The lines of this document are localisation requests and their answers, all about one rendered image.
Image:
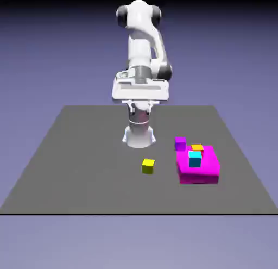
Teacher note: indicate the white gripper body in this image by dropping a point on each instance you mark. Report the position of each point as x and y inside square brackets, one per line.
[140, 91]

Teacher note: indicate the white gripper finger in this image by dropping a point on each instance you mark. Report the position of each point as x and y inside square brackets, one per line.
[131, 108]
[149, 108]

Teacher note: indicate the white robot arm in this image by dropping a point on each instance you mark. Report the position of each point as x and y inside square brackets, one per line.
[139, 45]

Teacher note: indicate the small purple cube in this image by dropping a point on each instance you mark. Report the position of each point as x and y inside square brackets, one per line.
[180, 143]

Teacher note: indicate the small yellow cube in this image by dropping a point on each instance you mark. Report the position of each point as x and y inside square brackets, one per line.
[148, 166]

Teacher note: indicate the small orange cube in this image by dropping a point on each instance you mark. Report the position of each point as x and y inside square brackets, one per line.
[197, 147]

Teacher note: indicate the small cyan cube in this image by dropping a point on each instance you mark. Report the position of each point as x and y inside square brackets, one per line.
[195, 158]

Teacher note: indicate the large magenta box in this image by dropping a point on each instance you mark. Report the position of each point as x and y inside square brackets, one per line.
[206, 166]

